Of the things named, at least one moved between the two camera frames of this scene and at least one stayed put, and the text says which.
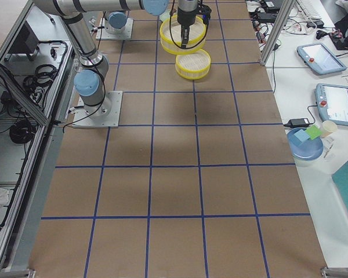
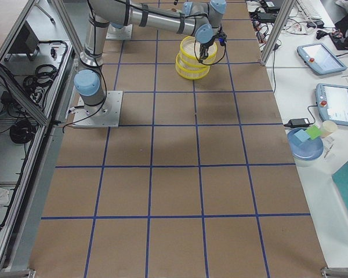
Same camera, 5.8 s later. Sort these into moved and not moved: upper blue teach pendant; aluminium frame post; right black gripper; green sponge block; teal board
Moved: right black gripper
Not moved: teal board; green sponge block; upper blue teach pendant; aluminium frame post
